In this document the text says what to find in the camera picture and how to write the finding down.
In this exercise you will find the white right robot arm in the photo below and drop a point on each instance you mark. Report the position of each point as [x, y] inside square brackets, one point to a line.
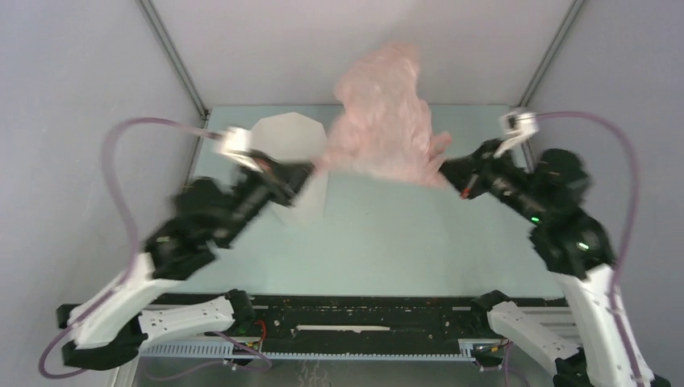
[576, 250]

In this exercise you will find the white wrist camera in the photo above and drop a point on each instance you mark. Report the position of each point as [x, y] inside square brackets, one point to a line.
[235, 144]
[518, 126]

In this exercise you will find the aluminium frame rail right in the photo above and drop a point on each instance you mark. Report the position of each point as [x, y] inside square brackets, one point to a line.
[569, 20]

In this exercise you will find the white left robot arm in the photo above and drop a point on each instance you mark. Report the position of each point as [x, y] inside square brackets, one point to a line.
[112, 328]

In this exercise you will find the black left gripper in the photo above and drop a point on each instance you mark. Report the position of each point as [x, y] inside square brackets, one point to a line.
[287, 177]

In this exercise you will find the aluminium frame rail left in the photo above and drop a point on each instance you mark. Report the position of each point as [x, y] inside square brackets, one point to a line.
[161, 33]

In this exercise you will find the pink plastic trash bag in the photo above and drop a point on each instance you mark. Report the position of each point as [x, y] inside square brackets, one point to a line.
[385, 130]

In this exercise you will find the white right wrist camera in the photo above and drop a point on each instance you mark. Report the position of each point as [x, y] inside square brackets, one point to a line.
[518, 126]

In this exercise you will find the light blue cable duct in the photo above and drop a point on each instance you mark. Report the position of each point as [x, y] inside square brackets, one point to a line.
[215, 350]

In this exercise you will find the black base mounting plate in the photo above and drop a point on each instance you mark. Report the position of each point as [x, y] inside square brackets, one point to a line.
[384, 324]

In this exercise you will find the aluminium frame rail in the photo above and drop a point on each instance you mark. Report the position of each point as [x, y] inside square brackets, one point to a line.
[161, 33]
[569, 20]

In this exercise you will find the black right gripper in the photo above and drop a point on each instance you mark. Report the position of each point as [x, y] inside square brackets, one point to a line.
[462, 171]

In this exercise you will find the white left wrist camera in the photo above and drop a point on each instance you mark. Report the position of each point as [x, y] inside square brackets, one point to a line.
[235, 144]

